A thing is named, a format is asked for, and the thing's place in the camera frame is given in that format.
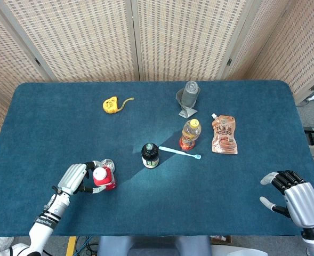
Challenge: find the yellow cap tea bottle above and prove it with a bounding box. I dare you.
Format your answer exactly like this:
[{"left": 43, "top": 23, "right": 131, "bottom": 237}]
[{"left": 179, "top": 118, "right": 202, "bottom": 151}]

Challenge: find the white toothbrush blue head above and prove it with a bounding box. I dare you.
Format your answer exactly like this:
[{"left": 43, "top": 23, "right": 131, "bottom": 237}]
[{"left": 158, "top": 146, "right": 202, "bottom": 160}]

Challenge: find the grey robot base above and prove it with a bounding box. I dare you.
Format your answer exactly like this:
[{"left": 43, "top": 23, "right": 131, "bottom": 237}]
[{"left": 96, "top": 235, "right": 213, "bottom": 256}]

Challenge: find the crumpled silver foil ball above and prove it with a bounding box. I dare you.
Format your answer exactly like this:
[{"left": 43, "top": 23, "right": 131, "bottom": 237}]
[{"left": 100, "top": 159, "right": 117, "bottom": 173}]

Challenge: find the orange spout pouch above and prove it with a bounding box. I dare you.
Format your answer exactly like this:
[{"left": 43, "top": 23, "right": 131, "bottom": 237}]
[{"left": 211, "top": 113, "right": 238, "bottom": 155}]

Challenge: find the brown cardboard box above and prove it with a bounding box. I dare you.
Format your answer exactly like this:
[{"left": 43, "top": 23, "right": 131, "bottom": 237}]
[{"left": 210, "top": 235, "right": 232, "bottom": 245}]

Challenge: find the blue felt tablecloth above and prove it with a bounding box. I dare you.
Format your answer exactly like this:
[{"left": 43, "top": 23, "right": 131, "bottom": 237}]
[{"left": 0, "top": 79, "right": 314, "bottom": 237}]

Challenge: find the red bottle white cap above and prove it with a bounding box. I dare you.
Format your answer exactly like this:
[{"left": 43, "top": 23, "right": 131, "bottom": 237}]
[{"left": 92, "top": 166, "right": 117, "bottom": 191}]

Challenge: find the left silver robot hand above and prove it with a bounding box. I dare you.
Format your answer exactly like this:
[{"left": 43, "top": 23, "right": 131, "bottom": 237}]
[{"left": 57, "top": 161, "right": 107, "bottom": 197}]

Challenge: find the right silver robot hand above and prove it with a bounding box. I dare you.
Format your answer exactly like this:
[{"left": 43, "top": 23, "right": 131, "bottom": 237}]
[{"left": 260, "top": 170, "right": 314, "bottom": 228}]

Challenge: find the blue cable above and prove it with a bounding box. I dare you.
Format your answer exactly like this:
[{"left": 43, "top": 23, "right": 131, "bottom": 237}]
[{"left": 74, "top": 236, "right": 93, "bottom": 256}]

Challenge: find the dark brown glass bottle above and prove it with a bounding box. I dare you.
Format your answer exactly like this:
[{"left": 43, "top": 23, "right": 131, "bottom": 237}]
[{"left": 141, "top": 142, "right": 160, "bottom": 169}]

